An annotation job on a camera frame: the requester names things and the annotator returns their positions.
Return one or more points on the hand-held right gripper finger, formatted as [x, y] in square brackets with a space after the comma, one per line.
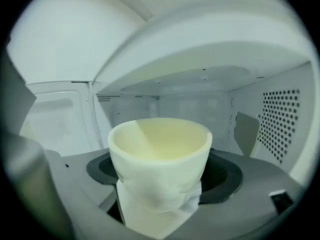
[22, 179]

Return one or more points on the white cup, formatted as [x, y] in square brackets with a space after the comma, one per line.
[160, 174]

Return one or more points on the white microwave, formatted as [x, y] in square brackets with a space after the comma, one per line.
[257, 181]

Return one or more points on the dark glass turntable plate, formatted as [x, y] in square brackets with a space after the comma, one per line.
[225, 181]

